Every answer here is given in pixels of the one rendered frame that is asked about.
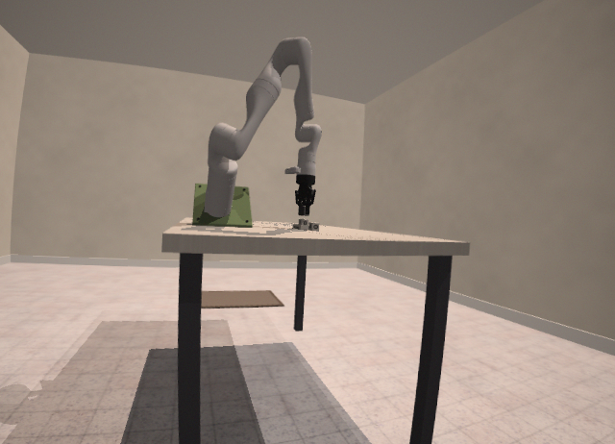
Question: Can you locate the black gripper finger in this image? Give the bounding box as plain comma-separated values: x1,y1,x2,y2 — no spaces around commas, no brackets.
295,188,305,216
302,188,316,216

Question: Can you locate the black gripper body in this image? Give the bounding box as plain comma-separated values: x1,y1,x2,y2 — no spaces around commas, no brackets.
296,175,315,197

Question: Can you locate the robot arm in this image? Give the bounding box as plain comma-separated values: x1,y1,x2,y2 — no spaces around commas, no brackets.
204,37,322,217

